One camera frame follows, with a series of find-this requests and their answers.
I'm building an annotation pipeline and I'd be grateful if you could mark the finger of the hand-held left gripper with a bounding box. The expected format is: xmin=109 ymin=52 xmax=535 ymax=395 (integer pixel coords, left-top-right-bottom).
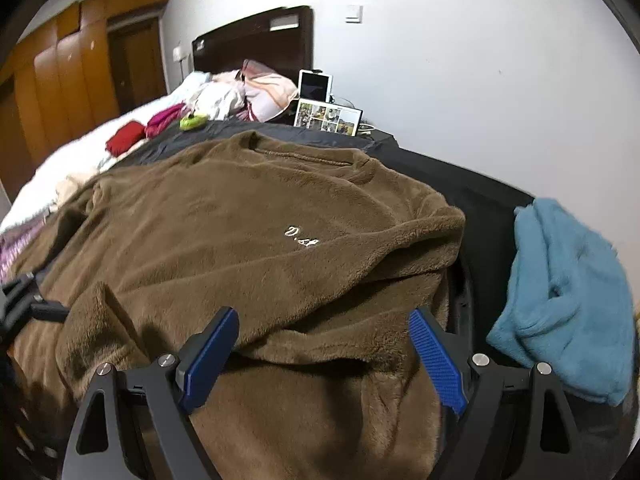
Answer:
xmin=0 ymin=274 xmax=71 ymax=341

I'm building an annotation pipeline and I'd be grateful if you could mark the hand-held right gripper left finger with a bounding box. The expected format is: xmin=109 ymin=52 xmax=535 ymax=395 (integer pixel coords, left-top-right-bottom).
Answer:
xmin=62 ymin=306 xmax=240 ymax=480

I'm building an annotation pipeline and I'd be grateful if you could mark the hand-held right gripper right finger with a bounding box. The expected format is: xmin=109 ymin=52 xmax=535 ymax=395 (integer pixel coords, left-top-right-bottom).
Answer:
xmin=407 ymin=307 xmax=583 ymax=480

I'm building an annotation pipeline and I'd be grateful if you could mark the brown fleece sweatshirt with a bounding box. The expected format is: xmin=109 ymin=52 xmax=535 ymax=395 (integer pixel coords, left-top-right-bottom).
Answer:
xmin=7 ymin=130 xmax=468 ymax=480

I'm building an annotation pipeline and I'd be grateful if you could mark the white clothes pile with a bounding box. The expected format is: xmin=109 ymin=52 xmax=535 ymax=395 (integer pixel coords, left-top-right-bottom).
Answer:
xmin=172 ymin=71 xmax=248 ymax=121

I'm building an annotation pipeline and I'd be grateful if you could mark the purple patterned cloth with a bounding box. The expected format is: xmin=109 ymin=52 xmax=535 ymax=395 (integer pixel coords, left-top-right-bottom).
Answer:
xmin=0 ymin=227 xmax=47 ymax=282

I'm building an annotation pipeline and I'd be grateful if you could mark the cream cloth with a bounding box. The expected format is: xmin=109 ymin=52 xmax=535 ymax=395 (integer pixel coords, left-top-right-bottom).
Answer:
xmin=55 ymin=172 xmax=101 ymax=207

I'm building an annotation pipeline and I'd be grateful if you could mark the blue fleece garment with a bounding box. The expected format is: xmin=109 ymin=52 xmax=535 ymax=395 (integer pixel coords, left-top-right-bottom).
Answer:
xmin=486 ymin=198 xmax=636 ymax=407

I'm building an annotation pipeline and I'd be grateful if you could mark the white blanket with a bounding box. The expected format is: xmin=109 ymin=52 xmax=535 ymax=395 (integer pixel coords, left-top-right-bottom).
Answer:
xmin=0 ymin=105 xmax=191 ymax=233

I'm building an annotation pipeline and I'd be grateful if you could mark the red cloth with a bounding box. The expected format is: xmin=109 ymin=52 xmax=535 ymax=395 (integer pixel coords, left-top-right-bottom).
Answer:
xmin=105 ymin=121 xmax=146 ymax=157

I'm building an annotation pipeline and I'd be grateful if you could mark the magenta cloth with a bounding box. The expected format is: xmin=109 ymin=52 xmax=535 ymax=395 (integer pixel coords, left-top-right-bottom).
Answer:
xmin=145 ymin=103 xmax=188 ymax=138

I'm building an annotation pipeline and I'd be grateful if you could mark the wooden wardrobe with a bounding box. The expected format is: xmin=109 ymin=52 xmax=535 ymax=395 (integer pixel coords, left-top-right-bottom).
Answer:
xmin=0 ymin=0 xmax=171 ymax=188

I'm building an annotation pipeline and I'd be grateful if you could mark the pink pillow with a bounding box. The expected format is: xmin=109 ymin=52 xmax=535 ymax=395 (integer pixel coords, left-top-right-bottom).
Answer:
xmin=240 ymin=58 xmax=299 ymax=122

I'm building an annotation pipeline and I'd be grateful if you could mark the white tablet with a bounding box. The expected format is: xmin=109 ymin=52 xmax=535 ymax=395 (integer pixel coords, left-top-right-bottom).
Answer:
xmin=298 ymin=69 xmax=334 ymax=103

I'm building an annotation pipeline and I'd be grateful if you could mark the dark wooden headboard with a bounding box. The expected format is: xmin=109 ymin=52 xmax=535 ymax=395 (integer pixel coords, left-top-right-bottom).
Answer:
xmin=192 ymin=6 xmax=314 ymax=83

